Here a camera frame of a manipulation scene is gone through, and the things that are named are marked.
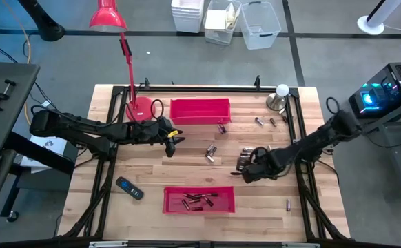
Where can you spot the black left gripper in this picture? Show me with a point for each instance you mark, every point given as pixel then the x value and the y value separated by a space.
pixel 155 131

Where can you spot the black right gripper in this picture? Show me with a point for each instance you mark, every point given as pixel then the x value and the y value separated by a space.
pixel 260 167

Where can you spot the red plastic bin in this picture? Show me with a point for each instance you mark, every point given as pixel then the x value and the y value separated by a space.
pixel 173 206
pixel 200 112

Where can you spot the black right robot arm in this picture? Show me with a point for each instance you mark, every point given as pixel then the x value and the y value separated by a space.
pixel 317 137

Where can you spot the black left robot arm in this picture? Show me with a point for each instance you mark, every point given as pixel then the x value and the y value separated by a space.
pixel 83 125

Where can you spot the black remote control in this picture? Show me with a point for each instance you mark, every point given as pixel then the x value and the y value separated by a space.
pixel 129 187

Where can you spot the white bulb on metal base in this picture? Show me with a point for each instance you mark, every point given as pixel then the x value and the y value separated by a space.
pixel 275 102

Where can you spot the white stacked bins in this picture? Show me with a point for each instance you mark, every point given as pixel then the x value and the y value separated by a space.
pixel 186 17

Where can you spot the white printed paper sheet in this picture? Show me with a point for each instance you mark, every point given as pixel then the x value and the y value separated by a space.
pixel 54 144

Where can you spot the clear bin with papers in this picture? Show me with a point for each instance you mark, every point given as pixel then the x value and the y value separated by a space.
pixel 217 20

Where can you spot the red desk lamp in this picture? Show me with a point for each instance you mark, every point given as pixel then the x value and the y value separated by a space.
pixel 107 19

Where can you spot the clear empty plastic bin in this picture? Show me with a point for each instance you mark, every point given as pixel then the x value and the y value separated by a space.
pixel 260 27

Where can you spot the black stand base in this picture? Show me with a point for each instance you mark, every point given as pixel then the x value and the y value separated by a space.
pixel 45 24

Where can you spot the dark grey desk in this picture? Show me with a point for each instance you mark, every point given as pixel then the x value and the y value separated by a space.
pixel 4 113

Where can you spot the black caster wheel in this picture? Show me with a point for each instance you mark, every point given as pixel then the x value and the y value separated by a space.
pixel 12 216

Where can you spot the white round stand base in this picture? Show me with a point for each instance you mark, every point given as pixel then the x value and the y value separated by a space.
pixel 369 25

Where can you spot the black aluminium table frame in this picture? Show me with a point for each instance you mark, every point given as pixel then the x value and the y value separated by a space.
pixel 200 89

